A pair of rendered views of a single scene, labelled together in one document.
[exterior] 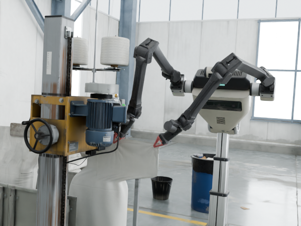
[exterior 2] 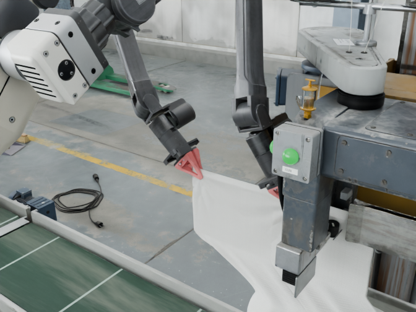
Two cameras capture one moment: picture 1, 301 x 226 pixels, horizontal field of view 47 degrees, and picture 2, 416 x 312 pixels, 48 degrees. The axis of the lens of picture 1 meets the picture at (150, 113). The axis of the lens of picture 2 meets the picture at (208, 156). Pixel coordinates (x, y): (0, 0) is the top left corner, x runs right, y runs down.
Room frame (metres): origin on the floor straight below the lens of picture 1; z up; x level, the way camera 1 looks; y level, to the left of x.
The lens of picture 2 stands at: (3.22, 0.26, 1.62)
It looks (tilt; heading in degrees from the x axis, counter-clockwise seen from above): 24 degrees down; 194
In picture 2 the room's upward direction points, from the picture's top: straight up
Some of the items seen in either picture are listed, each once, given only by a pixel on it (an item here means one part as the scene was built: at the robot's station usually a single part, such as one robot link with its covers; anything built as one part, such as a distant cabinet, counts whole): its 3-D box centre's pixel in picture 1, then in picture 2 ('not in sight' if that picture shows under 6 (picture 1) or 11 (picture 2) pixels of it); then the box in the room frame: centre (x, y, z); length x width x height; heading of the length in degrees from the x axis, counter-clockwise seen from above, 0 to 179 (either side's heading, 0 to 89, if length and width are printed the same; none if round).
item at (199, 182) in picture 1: (208, 182); not in sight; (4.30, -0.77, 0.32); 0.51 x 0.48 x 0.65; 158
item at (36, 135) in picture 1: (37, 136); not in sight; (1.76, 0.56, 1.13); 0.18 x 0.11 x 0.18; 68
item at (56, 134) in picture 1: (47, 134); not in sight; (1.83, 0.53, 1.14); 0.11 x 0.06 x 0.11; 68
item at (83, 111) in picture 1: (83, 109); not in sight; (1.89, 0.36, 1.27); 0.12 x 0.09 x 0.09; 158
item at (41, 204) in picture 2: not in sight; (28, 205); (1.28, -1.24, 0.35); 0.30 x 0.15 x 0.15; 68
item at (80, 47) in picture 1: (76, 51); not in sight; (2.13, 0.46, 1.61); 0.15 x 0.14 x 0.17; 68
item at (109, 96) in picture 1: (101, 96); not in sight; (1.89, 0.27, 1.35); 0.12 x 0.12 x 0.04
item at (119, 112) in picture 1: (119, 115); (288, 91); (1.90, 0.17, 1.25); 0.10 x 0.08 x 0.12; 3
